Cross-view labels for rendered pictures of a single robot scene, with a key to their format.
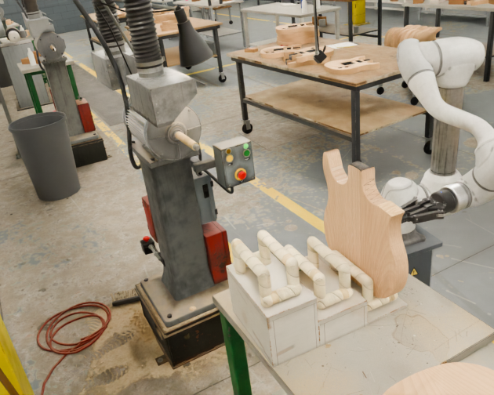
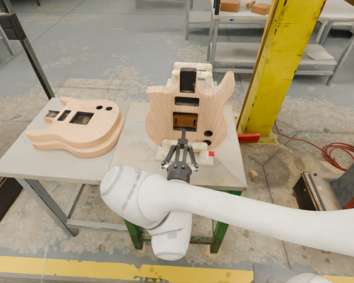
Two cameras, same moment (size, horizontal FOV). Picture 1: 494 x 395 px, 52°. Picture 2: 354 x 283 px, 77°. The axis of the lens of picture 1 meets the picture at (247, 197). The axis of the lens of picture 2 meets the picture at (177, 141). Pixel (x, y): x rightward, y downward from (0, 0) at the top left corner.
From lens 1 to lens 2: 184 cm
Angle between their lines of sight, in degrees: 88
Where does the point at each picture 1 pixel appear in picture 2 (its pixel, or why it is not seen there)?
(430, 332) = (132, 155)
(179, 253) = not seen: outside the picture
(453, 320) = not seen: hidden behind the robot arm
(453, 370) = (102, 131)
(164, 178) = not seen: outside the picture
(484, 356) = (105, 170)
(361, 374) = (140, 121)
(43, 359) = (322, 142)
